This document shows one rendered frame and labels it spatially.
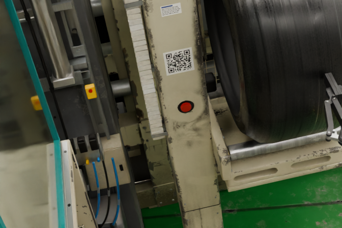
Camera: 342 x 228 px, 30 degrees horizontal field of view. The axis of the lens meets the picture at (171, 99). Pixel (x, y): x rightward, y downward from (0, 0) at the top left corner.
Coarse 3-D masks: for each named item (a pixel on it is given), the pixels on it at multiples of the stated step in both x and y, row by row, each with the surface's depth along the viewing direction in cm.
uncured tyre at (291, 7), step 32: (224, 0) 154; (256, 0) 146; (288, 0) 145; (320, 0) 146; (224, 32) 201; (256, 32) 146; (288, 32) 145; (320, 32) 146; (224, 64) 196; (256, 64) 148; (288, 64) 147; (320, 64) 148; (256, 96) 153; (288, 96) 151; (320, 96) 153; (256, 128) 162; (288, 128) 160; (320, 128) 165
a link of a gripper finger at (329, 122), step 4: (328, 100) 142; (328, 104) 142; (324, 108) 143; (328, 108) 141; (324, 112) 143; (328, 112) 140; (328, 116) 139; (328, 120) 139; (332, 120) 139; (328, 124) 138; (332, 124) 138; (328, 128) 137; (332, 128) 137; (328, 132) 136; (328, 136) 137; (328, 140) 138
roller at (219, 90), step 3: (216, 84) 203; (219, 84) 203; (216, 87) 202; (219, 87) 202; (216, 90) 202; (219, 90) 202; (222, 90) 202; (210, 93) 202; (213, 93) 202; (216, 93) 202; (219, 93) 202; (222, 93) 202; (210, 96) 202; (213, 96) 202; (216, 96) 203; (219, 96) 203; (222, 96) 204
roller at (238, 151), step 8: (336, 128) 182; (304, 136) 182; (312, 136) 182; (320, 136) 182; (240, 144) 182; (248, 144) 181; (256, 144) 181; (264, 144) 181; (272, 144) 181; (280, 144) 181; (288, 144) 181; (296, 144) 182; (304, 144) 183; (232, 152) 180; (240, 152) 181; (248, 152) 181; (256, 152) 181; (264, 152) 182; (232, 160) 182
